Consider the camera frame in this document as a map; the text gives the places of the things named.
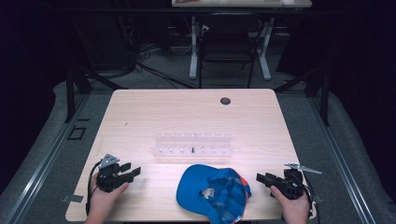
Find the aluminium floor rail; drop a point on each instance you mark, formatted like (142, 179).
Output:
(46, 165)
(342, 161)

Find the black chair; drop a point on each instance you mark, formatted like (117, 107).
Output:
(227, 43)

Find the black horizontal bar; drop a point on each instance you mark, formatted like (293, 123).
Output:
(140, 11)

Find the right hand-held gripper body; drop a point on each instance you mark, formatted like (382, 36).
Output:
(291, 185)

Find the grey tape piece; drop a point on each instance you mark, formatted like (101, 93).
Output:
(73, 198)

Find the person's left hand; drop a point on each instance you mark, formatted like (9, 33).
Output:
(104, 200)

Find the white-legged desk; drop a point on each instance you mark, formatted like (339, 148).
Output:
(194, 46)

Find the blue baseball cap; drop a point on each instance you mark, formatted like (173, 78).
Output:
(205, 189)

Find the clear acrylic rack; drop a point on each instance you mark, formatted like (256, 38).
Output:
(193, 146)

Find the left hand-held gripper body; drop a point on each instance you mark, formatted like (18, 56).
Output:
(109, 179)

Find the short black tape strip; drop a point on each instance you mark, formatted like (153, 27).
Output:
(83, 119)

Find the person's right hand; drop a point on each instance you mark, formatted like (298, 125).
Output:
(294, 210)

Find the black tape square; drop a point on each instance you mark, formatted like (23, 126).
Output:
(69, 137)

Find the black metal stand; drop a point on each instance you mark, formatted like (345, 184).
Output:
(70, 93)
(325, 96)

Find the dark cabinet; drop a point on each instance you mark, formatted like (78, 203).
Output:
(102, 40)

